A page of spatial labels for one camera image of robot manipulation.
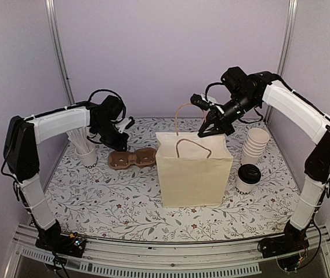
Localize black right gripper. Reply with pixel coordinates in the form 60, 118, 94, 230
198, 92, 259, 137

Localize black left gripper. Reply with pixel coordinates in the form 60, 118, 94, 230
93, 120, 129, 152

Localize brown cardboard cup carrier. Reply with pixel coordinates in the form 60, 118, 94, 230
108, 147, 157, 170

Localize cream paper bag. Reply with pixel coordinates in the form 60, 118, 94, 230
154, 102, 234, 209

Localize black plastic cup lid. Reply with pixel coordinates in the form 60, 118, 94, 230
238, 164, 262, 184

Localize white paper coffee cup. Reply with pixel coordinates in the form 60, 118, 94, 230
235, 178, 257, 195

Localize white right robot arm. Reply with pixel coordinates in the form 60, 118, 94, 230
191, 67, 330, 253

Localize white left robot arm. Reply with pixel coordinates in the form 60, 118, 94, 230
1, 89, 135, 251

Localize cup of white straws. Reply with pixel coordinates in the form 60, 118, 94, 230
67, 127, 98, 169

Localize stack of white paper cups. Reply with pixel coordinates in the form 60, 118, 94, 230
241, 128, 270, 165

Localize floral patterned table mat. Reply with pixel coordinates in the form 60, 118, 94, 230
46, 122, 300, 242

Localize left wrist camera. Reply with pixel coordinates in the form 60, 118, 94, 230
114, 116, 135, 134

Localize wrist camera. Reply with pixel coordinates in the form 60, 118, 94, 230
190, 94, 219, 111
114, 116, 135, 134

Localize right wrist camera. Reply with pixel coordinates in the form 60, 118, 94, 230
190, 94, 219, 111

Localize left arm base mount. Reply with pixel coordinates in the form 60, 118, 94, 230
35, 229, 86, 258

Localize metal front rail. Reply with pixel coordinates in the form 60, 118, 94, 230
5, 225, 330, 277

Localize right aluminium frame post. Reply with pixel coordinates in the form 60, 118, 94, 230
277, 0, 298, 76

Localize aluminium frame post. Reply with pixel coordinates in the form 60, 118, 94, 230
45, 0, 75, 105
277, 0, 298, 76

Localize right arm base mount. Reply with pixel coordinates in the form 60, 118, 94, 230
258, 229, 309, 272

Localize left aluminium frame post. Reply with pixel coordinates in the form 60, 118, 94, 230
45, 0, 75, 105

